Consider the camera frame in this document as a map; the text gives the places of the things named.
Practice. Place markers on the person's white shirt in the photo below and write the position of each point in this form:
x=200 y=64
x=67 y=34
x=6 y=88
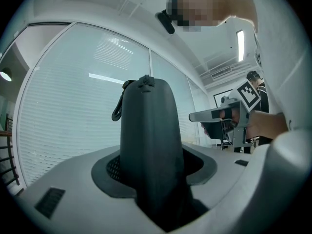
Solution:
x=287 y=82

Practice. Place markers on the ceiling air vent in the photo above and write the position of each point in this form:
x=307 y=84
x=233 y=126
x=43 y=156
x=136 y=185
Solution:
x=221 y=73

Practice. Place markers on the long ceiling light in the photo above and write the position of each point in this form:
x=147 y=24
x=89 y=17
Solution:
x=240 y=45

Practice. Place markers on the person's head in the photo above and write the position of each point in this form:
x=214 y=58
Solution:
x=202 y=4

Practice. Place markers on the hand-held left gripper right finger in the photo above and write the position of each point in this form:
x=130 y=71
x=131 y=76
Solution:
x=226 y=169

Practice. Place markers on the person's right forearm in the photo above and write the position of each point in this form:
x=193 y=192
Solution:
x=265 y=125

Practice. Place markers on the glass partition with white blinds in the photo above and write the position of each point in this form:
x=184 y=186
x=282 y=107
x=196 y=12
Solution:
x=73 y=101

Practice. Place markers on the black head-worn camera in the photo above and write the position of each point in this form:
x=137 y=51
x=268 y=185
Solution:
x=166 y=23

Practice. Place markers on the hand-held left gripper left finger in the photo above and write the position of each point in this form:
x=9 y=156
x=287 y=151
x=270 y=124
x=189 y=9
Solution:
x=73 y=179

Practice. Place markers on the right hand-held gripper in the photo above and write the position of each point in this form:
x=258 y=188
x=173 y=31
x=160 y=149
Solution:
x=247 y=94

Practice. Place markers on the black framed wall board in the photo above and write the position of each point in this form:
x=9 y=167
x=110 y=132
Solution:
x=220 y=97

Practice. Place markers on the dark wooden railing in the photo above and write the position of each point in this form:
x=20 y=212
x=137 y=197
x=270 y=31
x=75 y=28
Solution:
x=8 y=155

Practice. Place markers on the round pendant lamp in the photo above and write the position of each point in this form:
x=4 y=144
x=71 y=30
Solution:
x=5 y=74

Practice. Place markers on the person's right hand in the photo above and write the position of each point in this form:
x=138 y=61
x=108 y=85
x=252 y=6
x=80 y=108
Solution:
x=231 y=114

